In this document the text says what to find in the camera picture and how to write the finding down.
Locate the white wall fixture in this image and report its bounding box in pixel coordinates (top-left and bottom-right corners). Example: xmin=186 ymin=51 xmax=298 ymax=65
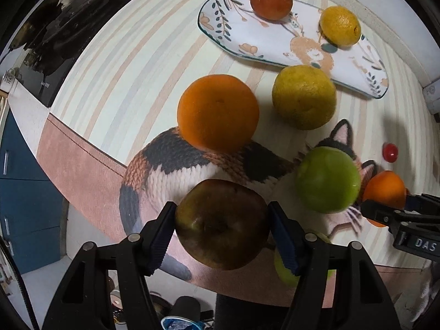
xmin=422 ymin=79 xmax=440 ymax=122

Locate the blue cabinet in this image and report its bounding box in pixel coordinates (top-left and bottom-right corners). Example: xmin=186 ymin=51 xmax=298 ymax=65
xmin=0 ymin=108 xmax=64 ymax=276

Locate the small orange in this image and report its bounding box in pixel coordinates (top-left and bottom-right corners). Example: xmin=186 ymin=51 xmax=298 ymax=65
xmin=362 ymin=170 xmax=409 ymax=228

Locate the black glass cooktop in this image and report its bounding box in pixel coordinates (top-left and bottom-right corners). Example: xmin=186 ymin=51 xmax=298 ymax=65
xmin=0 ymin=0 xmax=166 ymax=108

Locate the grey cloth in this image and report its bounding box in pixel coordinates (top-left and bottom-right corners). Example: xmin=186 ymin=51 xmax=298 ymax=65
xmin=392 ymin=268 xmax=435 ymax=330

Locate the floral oval plate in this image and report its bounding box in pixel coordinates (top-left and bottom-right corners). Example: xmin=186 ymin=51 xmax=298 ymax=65
xmin=197 ymin=0 xmax=389 ymax=100

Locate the dark orange tangerine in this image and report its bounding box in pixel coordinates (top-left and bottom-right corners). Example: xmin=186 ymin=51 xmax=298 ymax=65
xmin=250 ymin=0 xmax=293 ymax=21

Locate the brown apple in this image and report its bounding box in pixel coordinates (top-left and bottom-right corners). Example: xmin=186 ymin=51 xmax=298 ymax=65
xmin=175 ymin=179 xmax=271 ymax=271

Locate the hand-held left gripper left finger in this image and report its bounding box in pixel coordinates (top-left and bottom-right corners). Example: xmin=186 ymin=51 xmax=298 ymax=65
xmin=41 ymin=201 xmax=177 ymax=330

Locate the small green apple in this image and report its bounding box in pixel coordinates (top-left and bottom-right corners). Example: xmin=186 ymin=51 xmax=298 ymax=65
xmin=274 ymin=230 xmax=336 ymax=287

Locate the blue rimmed bowl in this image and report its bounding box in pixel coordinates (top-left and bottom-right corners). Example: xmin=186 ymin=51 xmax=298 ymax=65
xmin=161 ymin=315 xmax=205 ymax=330

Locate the black cable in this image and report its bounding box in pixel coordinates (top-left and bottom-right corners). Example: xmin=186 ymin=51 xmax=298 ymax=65
xmin=0 ymin=237 xmax=40 ymax=330

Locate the red cherry tomato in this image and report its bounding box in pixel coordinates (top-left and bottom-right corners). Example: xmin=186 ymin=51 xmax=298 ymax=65
xmin=383 ymin=142 xmax=399 ymax=163

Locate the striped cat print mat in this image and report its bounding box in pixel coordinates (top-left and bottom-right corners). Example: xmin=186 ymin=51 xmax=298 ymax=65
xmin=36 ymin=0 xmax=440 ymax=308

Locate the black round container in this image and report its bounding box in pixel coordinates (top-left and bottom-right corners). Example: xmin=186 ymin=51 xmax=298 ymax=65
xmin=174 ymin=296 xmax=202 ymax=322

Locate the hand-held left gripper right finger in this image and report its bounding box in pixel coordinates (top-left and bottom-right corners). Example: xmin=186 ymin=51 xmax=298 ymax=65
xmin=268 ymin=201 xmax=401 ymax=330

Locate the white mug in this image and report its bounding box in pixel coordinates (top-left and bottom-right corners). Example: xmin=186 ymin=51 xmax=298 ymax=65
xmin=0 ymin=69 xmax=18 ymax=93

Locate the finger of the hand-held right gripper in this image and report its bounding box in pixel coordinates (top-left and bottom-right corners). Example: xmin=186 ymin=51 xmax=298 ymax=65
xmin=405 ymin=192 xmax=440 ymax=214
xmin=360 ymin=198 xmax=413 ymax=228

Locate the yellow citrus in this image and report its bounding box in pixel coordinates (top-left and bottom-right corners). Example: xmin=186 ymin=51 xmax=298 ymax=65
xmin=319 ymin=6 xmax=362 ymax=46

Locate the large green apple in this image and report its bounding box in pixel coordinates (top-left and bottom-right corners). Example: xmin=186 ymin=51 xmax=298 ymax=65
xmin=296 ymin=146 xmax=362 ymax=214

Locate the yellow-green citrus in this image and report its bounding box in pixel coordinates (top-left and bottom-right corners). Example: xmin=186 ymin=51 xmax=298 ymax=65
xmin=272 ymin=65 xmax=337 ymax=131

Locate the large orange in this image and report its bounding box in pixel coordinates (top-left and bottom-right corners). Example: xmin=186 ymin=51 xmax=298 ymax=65
xmin=177 ymin=74 xmax=260 ymax=152

